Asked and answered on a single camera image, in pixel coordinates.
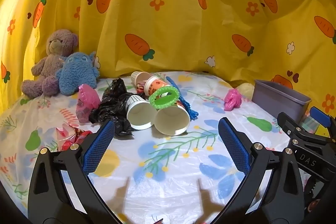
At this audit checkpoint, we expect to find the black plastic bag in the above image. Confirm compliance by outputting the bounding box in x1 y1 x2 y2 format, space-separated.
88 78 133 137

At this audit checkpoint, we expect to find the plain white paper cup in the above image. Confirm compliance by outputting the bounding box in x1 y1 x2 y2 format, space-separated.
154 101 190 136

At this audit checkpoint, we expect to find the red clear plastic wrapper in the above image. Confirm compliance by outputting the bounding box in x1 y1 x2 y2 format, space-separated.
56 123 92 151

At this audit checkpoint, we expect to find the orange printed paper cup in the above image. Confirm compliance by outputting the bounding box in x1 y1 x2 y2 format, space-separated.
143 76 169 97

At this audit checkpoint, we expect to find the small white paper cup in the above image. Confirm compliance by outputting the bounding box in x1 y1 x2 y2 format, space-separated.
130 71 151 86

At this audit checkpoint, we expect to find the white striped paper cup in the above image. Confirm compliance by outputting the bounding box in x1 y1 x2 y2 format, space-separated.
126 95 157 130

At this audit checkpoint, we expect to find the yellow carrot print curtain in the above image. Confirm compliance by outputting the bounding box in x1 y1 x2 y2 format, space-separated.
1 0 335 115

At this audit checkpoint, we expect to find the blue knitted strip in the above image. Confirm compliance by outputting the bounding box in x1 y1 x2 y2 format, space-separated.
166 76 200 121

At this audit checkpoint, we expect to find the large pink plastic bag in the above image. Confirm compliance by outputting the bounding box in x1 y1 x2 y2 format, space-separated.
76 84 101 123

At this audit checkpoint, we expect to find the small pink plastic bag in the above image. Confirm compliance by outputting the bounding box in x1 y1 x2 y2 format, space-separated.
224 89 242 111

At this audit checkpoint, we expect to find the blue plush monster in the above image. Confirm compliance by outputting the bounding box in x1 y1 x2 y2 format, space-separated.
55 52 100 96

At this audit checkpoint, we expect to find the floral plastic bed sheet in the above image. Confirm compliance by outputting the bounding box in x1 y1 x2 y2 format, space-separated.
1 72 288 223

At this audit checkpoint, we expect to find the cream plush toy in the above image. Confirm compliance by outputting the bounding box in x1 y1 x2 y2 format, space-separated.
236 83 255 100

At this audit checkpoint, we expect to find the purple teddy bear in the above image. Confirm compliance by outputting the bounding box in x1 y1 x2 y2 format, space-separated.
21 29 78 99

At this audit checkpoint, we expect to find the yellow tissue pack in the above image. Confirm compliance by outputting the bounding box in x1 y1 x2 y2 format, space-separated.
314 124 330 138

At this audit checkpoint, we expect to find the rainbow striped box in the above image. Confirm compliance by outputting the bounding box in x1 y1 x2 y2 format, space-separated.
299 114 319 134

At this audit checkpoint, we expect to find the grey plastic trash bin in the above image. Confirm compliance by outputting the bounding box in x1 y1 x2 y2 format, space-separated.
252 80 311 123

